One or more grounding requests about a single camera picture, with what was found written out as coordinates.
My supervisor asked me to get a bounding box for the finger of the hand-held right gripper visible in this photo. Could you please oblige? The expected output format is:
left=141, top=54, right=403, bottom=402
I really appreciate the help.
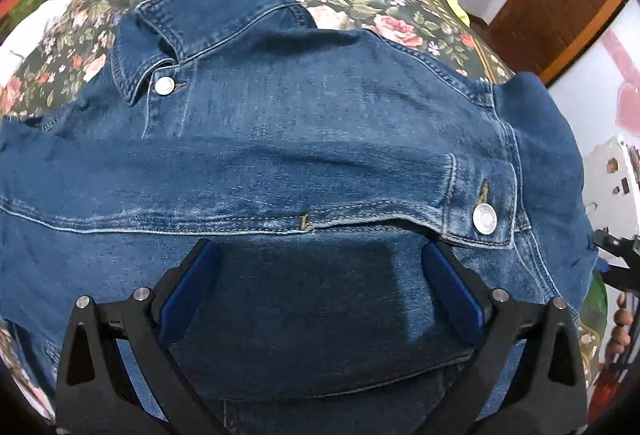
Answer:
left=591, top=227, right=640, bottom=289

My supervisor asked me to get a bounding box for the person's right hand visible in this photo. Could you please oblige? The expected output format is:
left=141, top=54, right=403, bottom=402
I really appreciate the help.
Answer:
left=606, top=292, right=632, bottom=362

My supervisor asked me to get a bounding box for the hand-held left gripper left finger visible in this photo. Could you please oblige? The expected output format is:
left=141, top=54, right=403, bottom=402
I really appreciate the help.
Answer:
left=55, top=239, right=231, bottom=435

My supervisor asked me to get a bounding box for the pink wall decoration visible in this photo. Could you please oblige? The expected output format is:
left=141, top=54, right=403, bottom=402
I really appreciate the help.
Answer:
left=599, top=28, right=640, bottom=130

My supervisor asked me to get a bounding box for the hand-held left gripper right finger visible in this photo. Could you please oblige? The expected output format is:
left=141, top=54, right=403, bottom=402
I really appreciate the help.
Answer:
left=422, top=240, right=588, bottom=435

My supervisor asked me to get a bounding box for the brown wooden door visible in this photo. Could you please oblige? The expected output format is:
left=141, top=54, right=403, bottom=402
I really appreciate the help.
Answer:
left=486, top=0, right=635, bottom=87

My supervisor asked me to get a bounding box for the white cloth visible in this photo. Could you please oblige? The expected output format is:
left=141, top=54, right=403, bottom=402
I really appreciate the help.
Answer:
left=0, top=0, right=98, bottom=88

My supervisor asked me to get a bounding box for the blue denim jacket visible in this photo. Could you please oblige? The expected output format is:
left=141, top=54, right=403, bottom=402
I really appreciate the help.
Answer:
left=0, top=0, right=601, bottom=435

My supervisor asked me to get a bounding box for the green box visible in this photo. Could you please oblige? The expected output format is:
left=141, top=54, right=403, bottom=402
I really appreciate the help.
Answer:
left=0, top=0, right=58, bottom=36

